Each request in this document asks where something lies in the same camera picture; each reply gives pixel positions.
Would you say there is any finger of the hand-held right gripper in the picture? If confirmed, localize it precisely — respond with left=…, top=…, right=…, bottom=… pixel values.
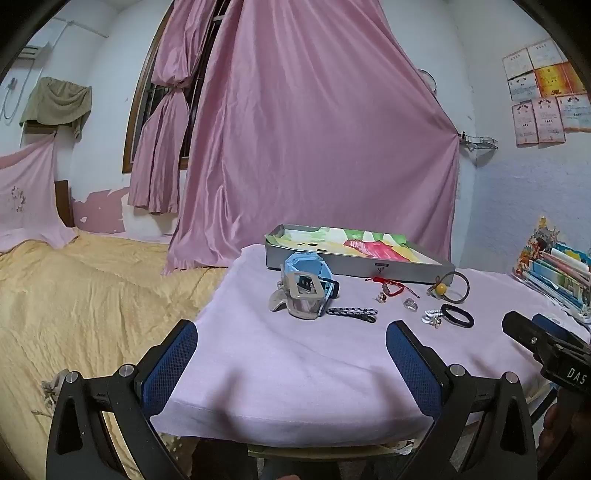
left=531, top=314, right=591, bottom=354
left=502, top=311, right=578, bottom=366

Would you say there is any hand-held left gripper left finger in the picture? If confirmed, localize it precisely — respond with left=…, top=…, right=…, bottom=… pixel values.
left=46, top=319, right=199, bottom=480

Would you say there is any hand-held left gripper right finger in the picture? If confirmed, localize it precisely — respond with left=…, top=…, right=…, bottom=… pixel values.
left=385, top=320, right=539, bottom=480

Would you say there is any black hair tie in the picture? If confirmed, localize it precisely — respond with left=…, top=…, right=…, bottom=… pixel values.
left=440, top=303, right=476, bottom=330

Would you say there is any black white braided bracelet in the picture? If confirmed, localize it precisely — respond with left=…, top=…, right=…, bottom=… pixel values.
left=326, top=306, right=379, bottom=323

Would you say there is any silver metal tray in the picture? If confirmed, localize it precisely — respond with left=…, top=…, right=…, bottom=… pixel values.
left=264, top=224, right=456, bottom=283

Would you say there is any blue wristwatch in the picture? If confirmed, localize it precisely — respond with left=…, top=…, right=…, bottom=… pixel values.
left=281, top=251, right=341, bottom=315

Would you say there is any person's right hand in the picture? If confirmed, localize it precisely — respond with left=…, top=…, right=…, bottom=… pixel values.
left=542, top=406, right=572, bottom=462

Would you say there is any stack of books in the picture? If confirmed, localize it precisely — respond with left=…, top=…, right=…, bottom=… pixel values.
left=512, top=216, right=591, bottom=324

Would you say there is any yellow blanket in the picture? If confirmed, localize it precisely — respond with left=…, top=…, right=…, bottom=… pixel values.
left=0, top=231, right=243, bottom=480

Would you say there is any pink tablecloth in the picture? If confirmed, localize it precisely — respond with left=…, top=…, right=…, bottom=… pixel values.
left=150, top=244, right=591, bottom=449

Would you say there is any floral paper tray liner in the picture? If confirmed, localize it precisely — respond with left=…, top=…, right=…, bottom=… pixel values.
left=272, top=226, right=444, bottom=265

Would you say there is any wooden headboard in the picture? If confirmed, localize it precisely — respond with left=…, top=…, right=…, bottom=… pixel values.
left=54, top=180, right=75, bottom=228

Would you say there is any tied pink curtain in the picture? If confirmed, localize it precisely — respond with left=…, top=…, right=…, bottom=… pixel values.
left=128, top=0, right=227, bottom=216

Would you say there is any pink embroidered cloth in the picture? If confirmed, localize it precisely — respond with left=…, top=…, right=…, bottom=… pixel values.
left=0, top=134, right=80, bottom=253

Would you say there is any large pink curtain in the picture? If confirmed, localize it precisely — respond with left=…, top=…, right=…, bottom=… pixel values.
left=163, top=0, right=462, bottom=276

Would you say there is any olive green cloth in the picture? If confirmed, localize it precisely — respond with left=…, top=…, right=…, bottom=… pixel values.
left=19, top=77, right=92, bottom=140

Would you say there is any white air conditioner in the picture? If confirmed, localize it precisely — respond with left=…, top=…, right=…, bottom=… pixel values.
left=17, top=43, right=52, bottom=60

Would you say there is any red string bead bracelet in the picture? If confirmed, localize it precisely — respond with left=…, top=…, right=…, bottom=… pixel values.
left=365, top=274, right=419, bottom=299

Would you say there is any brown hair tie yellow bead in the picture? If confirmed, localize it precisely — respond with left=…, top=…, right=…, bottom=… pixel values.
left=427, top=271, right=471, bottom=306

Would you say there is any white cord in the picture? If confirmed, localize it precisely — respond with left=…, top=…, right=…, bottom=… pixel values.
left=31, top=370, right=71, bottom=417

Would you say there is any wire wall rack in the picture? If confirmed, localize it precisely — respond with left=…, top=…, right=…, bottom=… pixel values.
left=458, top=131, right=499, bottom=165

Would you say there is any group of wall certificates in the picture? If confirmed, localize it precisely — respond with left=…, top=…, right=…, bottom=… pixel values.
left=502, top=39, right=591, bottom=148

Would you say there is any wooden window frame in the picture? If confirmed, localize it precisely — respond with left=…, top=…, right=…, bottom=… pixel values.
left=122, top=0, right=232, bottom=174

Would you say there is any wall socket with cable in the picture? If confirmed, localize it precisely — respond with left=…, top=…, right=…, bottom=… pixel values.
left=1, top=78, right=20, bottom=121

